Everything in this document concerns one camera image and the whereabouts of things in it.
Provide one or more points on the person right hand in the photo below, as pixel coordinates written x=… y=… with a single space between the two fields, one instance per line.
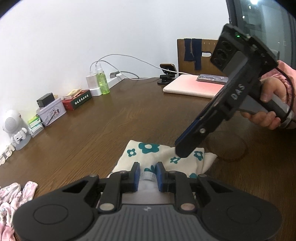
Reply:
x=281 y=82

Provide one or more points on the phone on black stand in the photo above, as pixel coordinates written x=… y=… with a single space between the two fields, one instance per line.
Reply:
x=169 y=73

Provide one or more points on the pink laptop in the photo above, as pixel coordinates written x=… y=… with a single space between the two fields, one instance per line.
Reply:
x=188 y=85

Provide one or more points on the red black box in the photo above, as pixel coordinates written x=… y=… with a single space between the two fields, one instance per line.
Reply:
x=76 y=102

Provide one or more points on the wooden chair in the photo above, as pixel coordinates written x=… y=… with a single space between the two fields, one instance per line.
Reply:
x=194 y=56

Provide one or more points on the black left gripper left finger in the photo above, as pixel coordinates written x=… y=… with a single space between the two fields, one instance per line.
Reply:
x=118 y=183

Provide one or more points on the white floral tin box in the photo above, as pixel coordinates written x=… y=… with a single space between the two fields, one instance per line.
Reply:
x=51 y=112

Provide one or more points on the pink floral garment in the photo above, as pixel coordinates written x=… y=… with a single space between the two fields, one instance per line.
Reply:
x=12 y=197

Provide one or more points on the white power strip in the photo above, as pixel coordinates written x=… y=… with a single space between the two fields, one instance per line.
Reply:
x=94 y=87

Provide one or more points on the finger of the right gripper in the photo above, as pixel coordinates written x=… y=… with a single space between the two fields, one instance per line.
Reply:
x=221 y=107
x=191 y=137

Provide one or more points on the white letter blocks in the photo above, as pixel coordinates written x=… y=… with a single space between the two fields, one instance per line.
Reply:
x=7 y=153

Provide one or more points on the green spray bottle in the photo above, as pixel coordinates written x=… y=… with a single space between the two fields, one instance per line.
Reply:
x=101 y=79

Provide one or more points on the cream teal flower garment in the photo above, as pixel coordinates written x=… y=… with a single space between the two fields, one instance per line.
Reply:
x=148 y=155

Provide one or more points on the black charger block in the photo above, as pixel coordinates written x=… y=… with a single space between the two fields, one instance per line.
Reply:
x=45 y=100

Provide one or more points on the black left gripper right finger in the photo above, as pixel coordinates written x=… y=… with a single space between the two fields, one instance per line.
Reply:
x=181 y=186

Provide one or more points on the white robot speaker figure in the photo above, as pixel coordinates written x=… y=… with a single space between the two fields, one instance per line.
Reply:
x=16 y=129

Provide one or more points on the glasses case on laptop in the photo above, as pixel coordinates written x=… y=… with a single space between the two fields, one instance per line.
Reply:
x=212 y=79

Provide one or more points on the stack of small packets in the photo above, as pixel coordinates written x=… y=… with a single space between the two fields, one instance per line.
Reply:
x=35 y=126

